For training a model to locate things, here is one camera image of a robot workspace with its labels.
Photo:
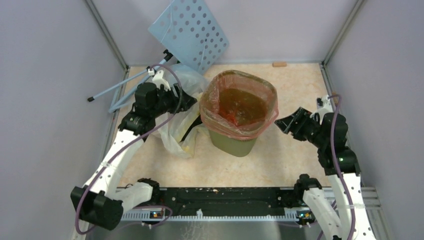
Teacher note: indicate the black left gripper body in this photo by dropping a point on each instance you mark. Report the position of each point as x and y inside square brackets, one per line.
[174, 101]

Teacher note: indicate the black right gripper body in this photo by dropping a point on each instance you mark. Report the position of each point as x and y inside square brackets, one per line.
[307, 128]

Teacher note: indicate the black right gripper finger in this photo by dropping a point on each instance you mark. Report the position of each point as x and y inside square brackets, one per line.
[294, 116]
[283, 125]

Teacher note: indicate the large translucent white plastic bag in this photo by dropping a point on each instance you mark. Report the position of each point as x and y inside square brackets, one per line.
[173, 131]

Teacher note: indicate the red translucent trash bag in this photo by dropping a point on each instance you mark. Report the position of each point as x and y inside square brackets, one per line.
[238, 106]

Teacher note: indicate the green mesh trash bin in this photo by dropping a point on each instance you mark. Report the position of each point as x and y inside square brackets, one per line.
[236, 142]

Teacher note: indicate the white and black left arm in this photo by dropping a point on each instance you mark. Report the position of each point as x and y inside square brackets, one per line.
[98, 202]

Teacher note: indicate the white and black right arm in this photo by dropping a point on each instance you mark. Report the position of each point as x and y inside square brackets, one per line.
[327, 131]

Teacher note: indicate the light blue perforated music stand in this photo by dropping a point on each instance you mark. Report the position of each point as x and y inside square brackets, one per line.
[142, 32]

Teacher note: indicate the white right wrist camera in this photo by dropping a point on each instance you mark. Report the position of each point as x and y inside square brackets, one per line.
[324, 105]

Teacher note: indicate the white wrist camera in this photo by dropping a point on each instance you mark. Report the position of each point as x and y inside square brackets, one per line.
[158, 79]
[324, 105]

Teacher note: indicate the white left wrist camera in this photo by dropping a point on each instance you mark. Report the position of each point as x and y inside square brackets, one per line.
[158, 79]

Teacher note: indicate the wooden block by wall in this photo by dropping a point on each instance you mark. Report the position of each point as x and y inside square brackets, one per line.
[279, 64]

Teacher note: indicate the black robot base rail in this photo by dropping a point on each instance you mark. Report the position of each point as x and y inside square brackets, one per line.
[225, 201]

